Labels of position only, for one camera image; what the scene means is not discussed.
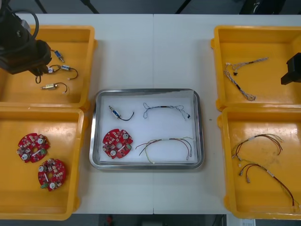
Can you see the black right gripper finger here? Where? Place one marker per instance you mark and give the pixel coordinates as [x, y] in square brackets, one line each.
[290, 78]
[295, 62]

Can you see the solenoid with blue label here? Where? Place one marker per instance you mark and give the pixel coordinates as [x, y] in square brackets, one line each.
[57, 55]
[115, 113]
[65, 68]

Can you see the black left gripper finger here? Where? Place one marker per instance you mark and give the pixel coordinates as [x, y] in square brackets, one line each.
[37, 72]
[44, 69]

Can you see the silver-grey and black left arm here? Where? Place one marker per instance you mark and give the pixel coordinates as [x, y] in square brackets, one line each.
[14, 47]

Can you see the yellow-orange plastic bin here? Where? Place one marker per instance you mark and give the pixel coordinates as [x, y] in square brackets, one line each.
[75, 42]
[265, 42]
[258, 188]
[14, 188]

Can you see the round red circuit board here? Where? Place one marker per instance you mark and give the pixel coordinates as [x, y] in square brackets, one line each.
[52, 174]
[117, 143]
[33, 147]

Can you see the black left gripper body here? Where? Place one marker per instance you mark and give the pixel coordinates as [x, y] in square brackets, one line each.
[42, 54]

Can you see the solenoid with white label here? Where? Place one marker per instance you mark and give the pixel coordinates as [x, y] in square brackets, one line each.
[50, 69]

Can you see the steel tray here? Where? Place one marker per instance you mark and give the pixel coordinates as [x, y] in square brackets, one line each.
[92, 141]

